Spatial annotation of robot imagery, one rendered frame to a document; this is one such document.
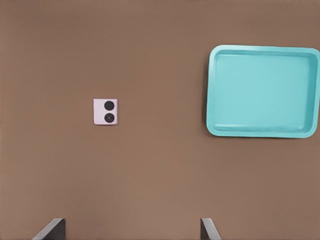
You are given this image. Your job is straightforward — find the pale blue-green tray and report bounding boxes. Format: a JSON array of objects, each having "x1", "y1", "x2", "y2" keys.
[{"x1": 206, "y1": 44, "x2": 320, "y2": 139}]

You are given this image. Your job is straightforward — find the pale lilac phone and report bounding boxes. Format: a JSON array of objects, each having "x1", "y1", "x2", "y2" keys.
[{"x1": 93, "y1": 98, "x2": 119, "y2": 125}]

